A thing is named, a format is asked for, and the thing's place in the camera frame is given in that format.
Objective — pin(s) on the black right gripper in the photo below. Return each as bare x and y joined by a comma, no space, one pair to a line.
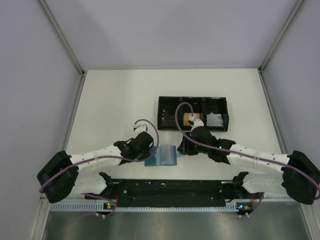
185,147

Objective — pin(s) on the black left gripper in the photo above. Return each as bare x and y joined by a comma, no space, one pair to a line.
147,153

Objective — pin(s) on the blue leather card holder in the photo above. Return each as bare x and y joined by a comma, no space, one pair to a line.
165,155

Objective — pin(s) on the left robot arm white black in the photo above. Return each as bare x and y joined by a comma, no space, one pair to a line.
70,175

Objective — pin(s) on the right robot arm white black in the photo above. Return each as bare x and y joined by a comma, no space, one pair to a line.
287,174

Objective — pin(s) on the gold cards stack in tray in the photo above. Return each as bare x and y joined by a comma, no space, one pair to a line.
187,117

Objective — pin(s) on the black VIP cards stack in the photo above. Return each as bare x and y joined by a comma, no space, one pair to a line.
167,119

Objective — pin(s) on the silver cards stack in tray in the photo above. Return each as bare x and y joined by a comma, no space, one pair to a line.
214,120

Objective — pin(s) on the black three-compartment tray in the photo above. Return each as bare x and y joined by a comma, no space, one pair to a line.
202,105

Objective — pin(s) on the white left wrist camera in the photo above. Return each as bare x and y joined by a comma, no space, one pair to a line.
138,128

